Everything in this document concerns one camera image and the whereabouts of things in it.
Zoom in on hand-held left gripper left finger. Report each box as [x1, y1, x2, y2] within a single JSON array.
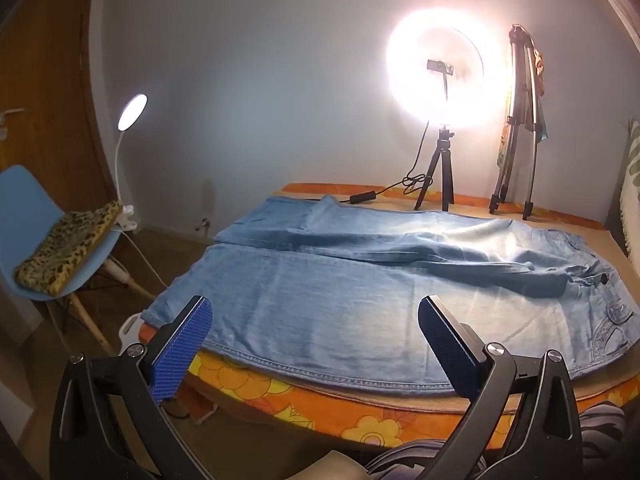
[[57, 296, 213, 480]]

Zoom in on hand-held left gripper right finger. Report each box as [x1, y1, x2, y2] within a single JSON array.
[[417, 296, 583, 480]]

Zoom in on blue denim pants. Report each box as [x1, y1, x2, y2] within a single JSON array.
[[141, 194, 640, 386]]

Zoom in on white plastic object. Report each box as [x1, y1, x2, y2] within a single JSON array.
[[117, 312, 146, 356]]

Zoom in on orange floral sheet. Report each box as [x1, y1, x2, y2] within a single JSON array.
[[137, 182, 640, 451]]

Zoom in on leopard print cushion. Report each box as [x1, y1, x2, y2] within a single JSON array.
[[14, 201, 125, 295]]

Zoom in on blue chair with wooden legs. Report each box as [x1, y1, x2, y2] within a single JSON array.
[[0, 164, 156, 356]]

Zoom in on colourful hanging cloth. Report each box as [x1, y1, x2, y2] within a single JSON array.
[[495, 50, 551, 171]]

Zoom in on white clip lamp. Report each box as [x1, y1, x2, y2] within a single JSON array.
[[107, 92, 150, 233]]

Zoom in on white pillow with green leaves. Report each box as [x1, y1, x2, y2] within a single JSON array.
[[617, 119, 640, 251]]

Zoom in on tall silver tripod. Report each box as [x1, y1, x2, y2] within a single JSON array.
[[489, 24, 548, 221]]

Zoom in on black phone holder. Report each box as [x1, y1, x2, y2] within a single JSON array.
[[426, 59, 456, 126]]

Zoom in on wooden door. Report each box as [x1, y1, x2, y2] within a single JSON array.
[[0, 0, 118, 211]]

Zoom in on white lamp cable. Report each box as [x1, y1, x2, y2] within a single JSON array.
[[112, 230, 168, 301]]

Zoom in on ring light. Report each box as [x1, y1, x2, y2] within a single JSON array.
[[385, 9, 506, 128]]

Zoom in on silver door handle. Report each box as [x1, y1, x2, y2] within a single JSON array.
[[0, 107, 26, 141]]

